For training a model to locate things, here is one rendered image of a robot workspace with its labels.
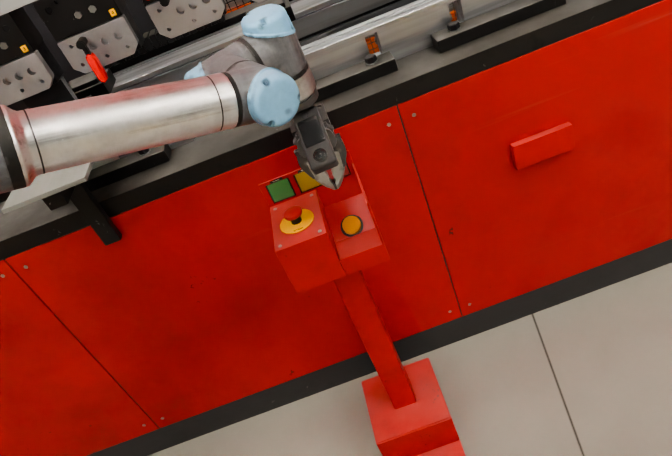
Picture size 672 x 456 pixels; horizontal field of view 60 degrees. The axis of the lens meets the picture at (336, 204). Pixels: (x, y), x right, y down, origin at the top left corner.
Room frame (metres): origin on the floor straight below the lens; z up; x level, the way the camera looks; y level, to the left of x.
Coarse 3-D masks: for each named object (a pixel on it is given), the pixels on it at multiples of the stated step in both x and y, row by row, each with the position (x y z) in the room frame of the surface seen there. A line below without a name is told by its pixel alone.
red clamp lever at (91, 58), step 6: (78, 42) 1.25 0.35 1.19; (84, 42) 1.26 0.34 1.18; (78, 48) 1.26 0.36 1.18; (84, 48) 1.26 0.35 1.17; (90, 54) 1.26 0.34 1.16; (90, 60) 1.26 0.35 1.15; (96, 60) 1.26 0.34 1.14; (90, 66) 1.26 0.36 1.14; (96, 66) 1.26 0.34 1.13; (102, 66) 1.27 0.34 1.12; (96, 72) 1.26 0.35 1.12; (102, 72) 1.26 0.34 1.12; (102, 78) 1.26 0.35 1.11
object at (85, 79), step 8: (72, 80) 1.61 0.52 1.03; (80, 80) 1.58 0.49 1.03; (88, 80) 1.55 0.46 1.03; (96, 80) 1.54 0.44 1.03; (112, 80) 1.60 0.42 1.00; (72, 88) 1.54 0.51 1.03; (80, 88) 1.54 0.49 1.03; (88, 88) 1.53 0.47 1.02; (96, 88) 1.53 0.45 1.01; (104, 88) 1.53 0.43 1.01; (112, 88) 1.57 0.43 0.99; (80, 96) 1.53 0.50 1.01; (88, 96) 1.53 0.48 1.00
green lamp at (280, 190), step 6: (282, 180) 1.04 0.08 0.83; (270, 186) 1.04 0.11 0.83; (276, 186) 1.04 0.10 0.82; (282, 186) 1.04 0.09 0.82; (288, 186) 1.04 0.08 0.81; (270, 192) 1.04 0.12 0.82; (276, 192) 1.04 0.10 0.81; (282, 192) 1.04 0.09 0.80; (288, 192) 1.04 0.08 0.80; (276, 198) 1.04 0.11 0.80; (282, 198) 1.04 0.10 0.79
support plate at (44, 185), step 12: (72, 168) 1.13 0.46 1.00; (84, 168) 1.10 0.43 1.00; (36, 180) 1.14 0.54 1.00; (48, 180) 1.12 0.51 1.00; (60, 180) 1.09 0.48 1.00; (72, 180) 1.07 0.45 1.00; (84, 180) 1.06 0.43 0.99; (12, 192) 1.14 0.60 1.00; (24, 192) 1.11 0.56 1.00; (36, 192) 1.09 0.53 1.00; (48, 192) 1.07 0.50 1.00; (12, 204) 1.08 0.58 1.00; (24, 204) 1.07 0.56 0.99
